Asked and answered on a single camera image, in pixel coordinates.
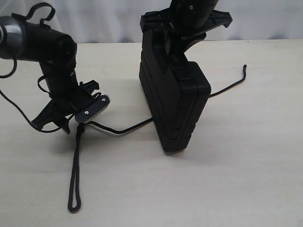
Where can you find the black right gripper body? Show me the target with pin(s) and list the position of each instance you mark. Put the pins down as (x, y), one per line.
(188, 24)

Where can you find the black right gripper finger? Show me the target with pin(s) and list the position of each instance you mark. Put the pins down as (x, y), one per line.
(166, 46)
(179, 53)

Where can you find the black plastic carry case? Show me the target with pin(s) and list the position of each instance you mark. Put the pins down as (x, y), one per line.
(176, 108)

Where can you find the white backdrop curtain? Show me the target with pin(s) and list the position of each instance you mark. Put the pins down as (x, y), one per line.
(118, 21)

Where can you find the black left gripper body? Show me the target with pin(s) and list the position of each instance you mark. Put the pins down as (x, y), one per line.
(71, 103)

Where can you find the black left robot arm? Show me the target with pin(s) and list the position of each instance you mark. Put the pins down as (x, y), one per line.
(55, 52)

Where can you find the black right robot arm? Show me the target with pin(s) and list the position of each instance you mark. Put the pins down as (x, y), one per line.
(149, 64)

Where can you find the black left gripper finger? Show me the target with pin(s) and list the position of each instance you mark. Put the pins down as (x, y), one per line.
(63, 123)

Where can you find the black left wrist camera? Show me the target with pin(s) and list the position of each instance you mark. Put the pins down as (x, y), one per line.
(100, 103)

